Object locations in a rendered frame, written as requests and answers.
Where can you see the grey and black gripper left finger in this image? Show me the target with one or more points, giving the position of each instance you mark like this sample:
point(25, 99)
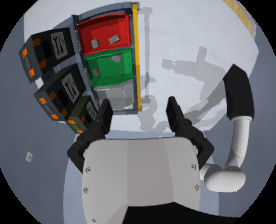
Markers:
point(96, 130)

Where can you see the dark grey metal shelf rack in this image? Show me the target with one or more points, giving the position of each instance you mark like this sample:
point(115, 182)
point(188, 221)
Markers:
point(77, 19)

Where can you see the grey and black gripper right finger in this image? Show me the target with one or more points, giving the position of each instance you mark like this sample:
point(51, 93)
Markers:
point(183, 128)

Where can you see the red bin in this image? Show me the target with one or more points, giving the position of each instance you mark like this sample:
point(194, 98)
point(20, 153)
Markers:
point(103, 28)

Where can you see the grey open bin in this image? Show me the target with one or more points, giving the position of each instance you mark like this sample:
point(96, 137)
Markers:
point(120, 98)

